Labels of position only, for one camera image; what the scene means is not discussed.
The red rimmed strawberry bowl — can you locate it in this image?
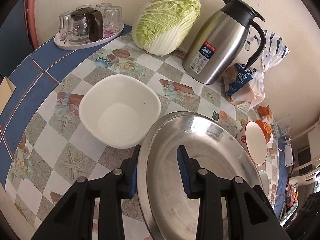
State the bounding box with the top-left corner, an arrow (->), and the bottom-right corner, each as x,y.
235,121 -> 267,166

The large steel plate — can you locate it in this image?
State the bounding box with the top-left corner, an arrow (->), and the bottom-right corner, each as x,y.
137,112 -> 262,239

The white square bowl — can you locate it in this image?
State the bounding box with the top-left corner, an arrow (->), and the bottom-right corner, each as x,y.
79,74 -> 161,149

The white plastic chair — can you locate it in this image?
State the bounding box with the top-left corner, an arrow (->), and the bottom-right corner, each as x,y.
289,167 -> 320,187

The white power strip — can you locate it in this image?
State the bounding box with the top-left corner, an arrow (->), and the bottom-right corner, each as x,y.
284,144 -> 293,167

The orange snack packet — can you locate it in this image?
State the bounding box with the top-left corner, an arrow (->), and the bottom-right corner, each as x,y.
256,106 -> 273,142

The bagged sliced bread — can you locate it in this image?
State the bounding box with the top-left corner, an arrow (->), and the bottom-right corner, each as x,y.
222,30 -> 290,112

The beige envelope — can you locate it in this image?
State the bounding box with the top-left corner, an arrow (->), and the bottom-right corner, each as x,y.
0,77 -> 16,114

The blue plaid tablecloth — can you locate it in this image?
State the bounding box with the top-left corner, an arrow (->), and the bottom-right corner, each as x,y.
0,24 -> 132,188

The steel thermos jug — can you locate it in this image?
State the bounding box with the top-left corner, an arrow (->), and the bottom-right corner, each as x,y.
182,0 -> 266,85

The white oval tray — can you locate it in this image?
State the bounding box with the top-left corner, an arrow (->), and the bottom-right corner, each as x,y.
54,22 -> 124,50

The drinking glass front left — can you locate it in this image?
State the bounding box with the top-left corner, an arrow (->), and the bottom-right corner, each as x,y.
59,10 -> 73,40

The drinking glass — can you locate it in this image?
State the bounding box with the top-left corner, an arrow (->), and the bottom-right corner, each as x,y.
103,6 -> 122,31
59,10 -> 73,40

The drinking glass right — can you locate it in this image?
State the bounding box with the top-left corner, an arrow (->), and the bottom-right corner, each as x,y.
103,6 -> 122,31

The napa cabbage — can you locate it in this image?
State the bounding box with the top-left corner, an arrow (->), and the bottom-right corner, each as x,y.
131,0 -> 201,56

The glass teapot brown handle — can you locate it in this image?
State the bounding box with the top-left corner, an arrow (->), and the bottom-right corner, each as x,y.
67,7 -> 103,43

